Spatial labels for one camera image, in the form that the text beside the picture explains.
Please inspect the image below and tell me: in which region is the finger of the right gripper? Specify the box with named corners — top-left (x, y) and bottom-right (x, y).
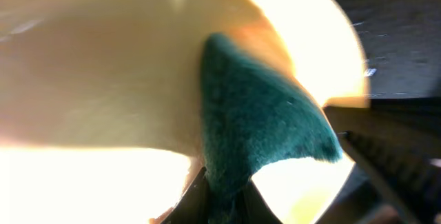
top-left (324, 97), bottom-right (440, 223)

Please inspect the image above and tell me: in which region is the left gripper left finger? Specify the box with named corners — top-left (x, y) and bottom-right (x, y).
top-left (161, 167), bottom-right (209, 224)

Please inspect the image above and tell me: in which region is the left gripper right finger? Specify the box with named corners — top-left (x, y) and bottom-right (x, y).
top-left (240, 181), bottom-right (282, 224)

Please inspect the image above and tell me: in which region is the yellow plate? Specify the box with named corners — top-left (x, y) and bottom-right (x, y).
top-left (1, 0), bottom-right (369, 223)

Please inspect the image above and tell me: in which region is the green yellow sponge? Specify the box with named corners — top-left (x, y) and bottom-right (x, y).
top-left (200, 33), bottom-right (342, 223)

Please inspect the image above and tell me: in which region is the black round tray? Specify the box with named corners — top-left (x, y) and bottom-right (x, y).
top-left (320, 0), bottom-right (440, 223)

